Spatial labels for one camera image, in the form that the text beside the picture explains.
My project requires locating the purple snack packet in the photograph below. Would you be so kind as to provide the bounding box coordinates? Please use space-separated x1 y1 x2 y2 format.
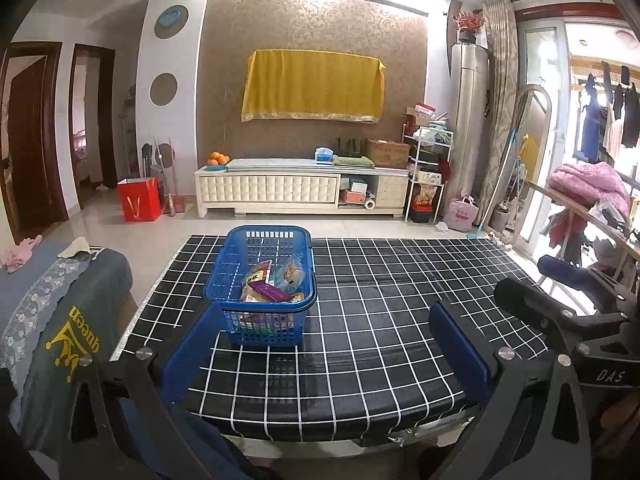
248 281 293 302

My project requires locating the blue plastic basket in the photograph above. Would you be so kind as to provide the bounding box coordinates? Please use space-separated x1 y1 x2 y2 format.
204 226 317 348

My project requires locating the red white snack packet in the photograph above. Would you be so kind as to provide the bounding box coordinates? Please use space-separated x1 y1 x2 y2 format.
240 260 272 302

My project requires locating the light blue cartoon snack packet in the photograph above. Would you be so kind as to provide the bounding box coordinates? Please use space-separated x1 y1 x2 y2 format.
274 255 306 295

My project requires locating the black white grid tablecloth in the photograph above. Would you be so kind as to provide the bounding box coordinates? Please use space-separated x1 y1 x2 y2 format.
112 233 557 443

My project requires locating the dark queen print garment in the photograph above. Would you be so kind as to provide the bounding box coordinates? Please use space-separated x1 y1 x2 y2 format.
17 249 132 460

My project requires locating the pink quilted blanket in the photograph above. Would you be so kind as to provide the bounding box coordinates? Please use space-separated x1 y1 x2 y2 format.
547 162 630 220

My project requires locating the pink tote bag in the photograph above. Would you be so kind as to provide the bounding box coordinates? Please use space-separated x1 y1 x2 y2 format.
442 195 478 232

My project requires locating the red paper bag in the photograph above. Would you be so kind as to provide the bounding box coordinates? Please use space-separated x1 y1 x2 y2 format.
117 178 162 223

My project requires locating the grey lace blanket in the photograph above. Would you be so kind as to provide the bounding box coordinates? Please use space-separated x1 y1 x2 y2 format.
0 242 94 386

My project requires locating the plate of oranges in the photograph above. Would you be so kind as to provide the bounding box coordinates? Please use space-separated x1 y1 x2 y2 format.
205 152 231 171

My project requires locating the white television cabinet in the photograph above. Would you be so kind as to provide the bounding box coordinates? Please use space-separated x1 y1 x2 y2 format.
194 158 409 218

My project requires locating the white metal shelf rack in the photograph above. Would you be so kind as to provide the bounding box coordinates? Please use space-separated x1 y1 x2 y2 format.
402 102 454 223

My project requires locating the cardboard box on cabinet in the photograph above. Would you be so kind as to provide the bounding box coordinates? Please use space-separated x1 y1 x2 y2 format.
363 139 410 169

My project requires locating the blue tissue box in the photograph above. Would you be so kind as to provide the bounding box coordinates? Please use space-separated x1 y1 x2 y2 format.
314 146 334 165

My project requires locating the standing air conditioner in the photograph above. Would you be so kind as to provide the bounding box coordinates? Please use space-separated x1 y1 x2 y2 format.
442 44 489 208

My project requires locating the yellow cloth over television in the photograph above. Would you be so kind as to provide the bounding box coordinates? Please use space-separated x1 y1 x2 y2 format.
241 49 386 124

